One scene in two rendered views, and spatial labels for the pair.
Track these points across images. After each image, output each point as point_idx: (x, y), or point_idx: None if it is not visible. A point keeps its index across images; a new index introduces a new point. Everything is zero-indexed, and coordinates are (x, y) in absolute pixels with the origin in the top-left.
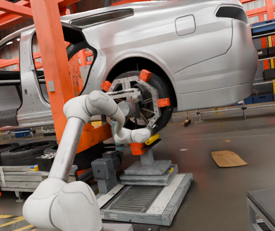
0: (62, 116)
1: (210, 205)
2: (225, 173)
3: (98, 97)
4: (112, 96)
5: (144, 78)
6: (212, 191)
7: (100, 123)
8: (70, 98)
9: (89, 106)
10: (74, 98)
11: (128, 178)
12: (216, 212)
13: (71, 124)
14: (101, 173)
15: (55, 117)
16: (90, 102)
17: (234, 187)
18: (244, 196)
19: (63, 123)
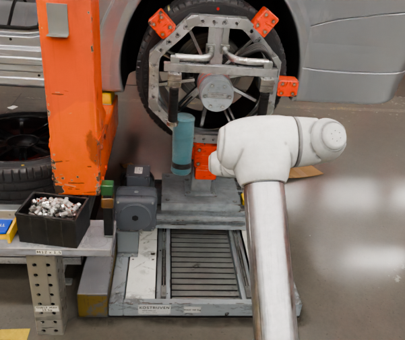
0: (82, 106)
1: (325, 263)
2: (302, 193)
3: (345, 142)
4: (207, 69)
5: (265, 30)
6: (308, 233)
7: (110, 98)
8: (98, 57)
9: (309, 154)
10: (260, 125)
11: (170, 218)
12: (344, 278)
13: (277, 202)
14: (141, 222)
15: (58, 104)
16: (325, 151)
17: (334, 224)
18: (360, 242)
19: (83, 123)
